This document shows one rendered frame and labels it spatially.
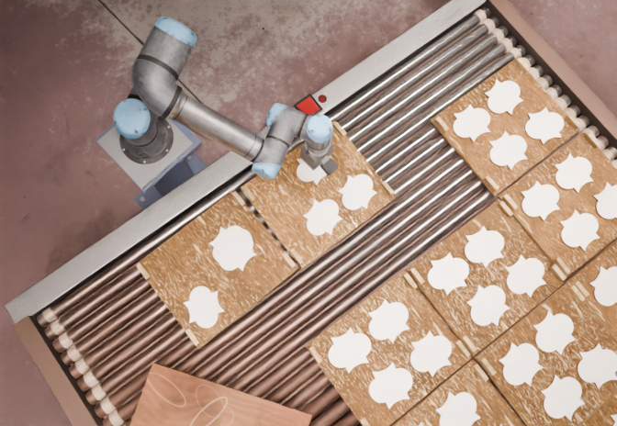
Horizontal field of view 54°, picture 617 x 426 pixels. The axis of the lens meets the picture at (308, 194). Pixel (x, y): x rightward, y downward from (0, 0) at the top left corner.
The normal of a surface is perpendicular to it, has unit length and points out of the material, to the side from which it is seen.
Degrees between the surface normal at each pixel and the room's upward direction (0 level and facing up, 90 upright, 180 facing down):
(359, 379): 0
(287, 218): 0
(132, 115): 9
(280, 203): 0
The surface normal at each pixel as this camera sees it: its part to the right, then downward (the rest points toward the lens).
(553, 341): 0.04, -0.25
